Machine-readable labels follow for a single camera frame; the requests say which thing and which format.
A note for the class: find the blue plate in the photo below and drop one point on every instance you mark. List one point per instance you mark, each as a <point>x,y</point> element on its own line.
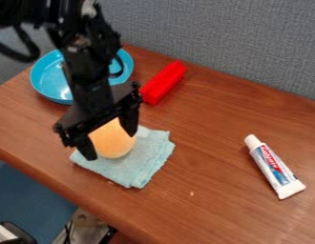
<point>49,79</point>

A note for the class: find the white toothpaste tube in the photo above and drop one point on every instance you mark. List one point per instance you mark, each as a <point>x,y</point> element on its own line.
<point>282,178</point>

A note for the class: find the light blue cloth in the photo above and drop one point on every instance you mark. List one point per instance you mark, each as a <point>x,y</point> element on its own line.
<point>133,170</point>

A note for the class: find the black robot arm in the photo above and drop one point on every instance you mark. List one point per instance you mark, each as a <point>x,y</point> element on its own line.
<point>89,43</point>

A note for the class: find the red plastic block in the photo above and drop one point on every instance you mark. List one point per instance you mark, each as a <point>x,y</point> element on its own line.
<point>160,85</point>

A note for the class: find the white black object corner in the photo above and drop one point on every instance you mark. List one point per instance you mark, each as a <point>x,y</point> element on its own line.
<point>14,235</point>

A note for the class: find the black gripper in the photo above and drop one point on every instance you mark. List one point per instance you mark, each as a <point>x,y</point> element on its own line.
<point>98,103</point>

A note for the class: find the grey table leg base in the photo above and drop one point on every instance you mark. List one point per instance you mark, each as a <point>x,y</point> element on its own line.
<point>85,229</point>

